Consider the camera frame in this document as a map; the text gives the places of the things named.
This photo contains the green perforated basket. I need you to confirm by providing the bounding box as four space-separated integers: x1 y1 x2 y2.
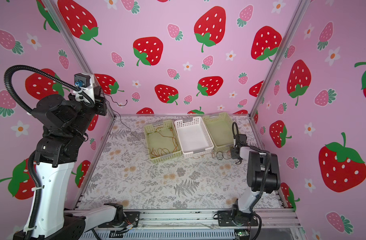
202 112 234 152
144 120 183 164

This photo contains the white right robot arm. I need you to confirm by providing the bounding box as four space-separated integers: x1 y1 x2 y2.
213 122 281 227

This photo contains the red cable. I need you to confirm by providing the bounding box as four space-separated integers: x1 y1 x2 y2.
148 125 179 158

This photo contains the right green perforated basket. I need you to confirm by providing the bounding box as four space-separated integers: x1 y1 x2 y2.
202 112 234 152

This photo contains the white perforated basket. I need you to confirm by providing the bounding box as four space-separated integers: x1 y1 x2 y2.
174 117 214 159

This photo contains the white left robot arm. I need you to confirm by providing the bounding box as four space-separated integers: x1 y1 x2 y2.
4 65 140 240

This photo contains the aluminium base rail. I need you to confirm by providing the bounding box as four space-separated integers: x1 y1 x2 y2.
50 209 303 240

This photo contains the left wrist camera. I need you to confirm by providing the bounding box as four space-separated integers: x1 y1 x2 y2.
73 73 95 103

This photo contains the left green perforated basket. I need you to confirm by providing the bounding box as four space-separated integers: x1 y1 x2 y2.
144 120 183 164

